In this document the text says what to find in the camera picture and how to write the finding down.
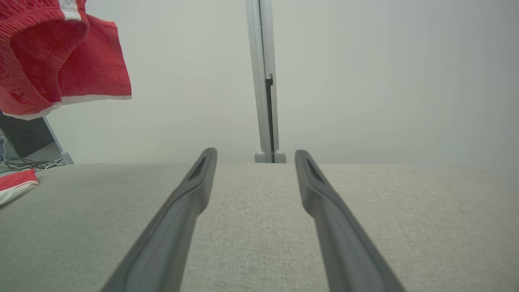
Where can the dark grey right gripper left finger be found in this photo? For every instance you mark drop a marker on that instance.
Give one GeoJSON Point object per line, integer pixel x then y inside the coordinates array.
{"type": "Point", "coordinates": [170, 235]}

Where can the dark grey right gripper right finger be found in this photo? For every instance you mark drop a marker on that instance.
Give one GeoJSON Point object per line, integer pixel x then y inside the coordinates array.
{"type": "Point", "coordinates": [344, 243]}

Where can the red white basketball jersey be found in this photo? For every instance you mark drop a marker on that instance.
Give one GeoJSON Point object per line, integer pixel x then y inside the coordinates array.
{"type": "Point", "coordinates": [14, 184]}

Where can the red shorts with white stripe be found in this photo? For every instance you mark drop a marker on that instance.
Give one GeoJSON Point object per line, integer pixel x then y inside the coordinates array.
{"type": "Point", "coordinates": [48, 52]}

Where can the dark grey equipment box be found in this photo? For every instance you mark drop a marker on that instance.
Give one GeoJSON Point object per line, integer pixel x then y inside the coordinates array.
{"type": "Point", "coordinates": [24, 136]}

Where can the grey metal frame leg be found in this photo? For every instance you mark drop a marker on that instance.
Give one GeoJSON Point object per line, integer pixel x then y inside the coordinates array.
{"type": "Point", "coordinates": [56, 142]}

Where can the grey partition post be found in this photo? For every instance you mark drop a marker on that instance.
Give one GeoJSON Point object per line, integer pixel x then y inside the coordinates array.
{"type": "Point", "coordinates": [263, 81]}

